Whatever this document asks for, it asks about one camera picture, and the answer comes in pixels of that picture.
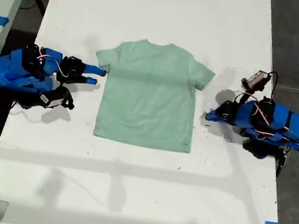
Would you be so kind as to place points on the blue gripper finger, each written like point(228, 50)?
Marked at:
point(215, 112)
point(213, 118)

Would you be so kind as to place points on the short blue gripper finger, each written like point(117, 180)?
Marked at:
point(90, 81)

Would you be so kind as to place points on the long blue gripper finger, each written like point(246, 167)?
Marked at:
point(95, 70)

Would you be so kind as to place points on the pale green T-shirt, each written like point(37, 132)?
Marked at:
point(148, 98)

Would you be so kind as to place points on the blue and black arm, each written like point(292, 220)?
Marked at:
point(3, 73)
point(291, 124)

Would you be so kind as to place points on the black table clamp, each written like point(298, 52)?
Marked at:
point(281, 162)

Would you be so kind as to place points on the black camera stalk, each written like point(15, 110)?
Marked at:
point(249, 94)
point(67, 97)

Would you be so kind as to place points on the black camera box with label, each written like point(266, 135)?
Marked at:
point(51, 100)

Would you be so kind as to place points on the grey and black camera box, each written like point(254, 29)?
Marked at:
point(255, 78)

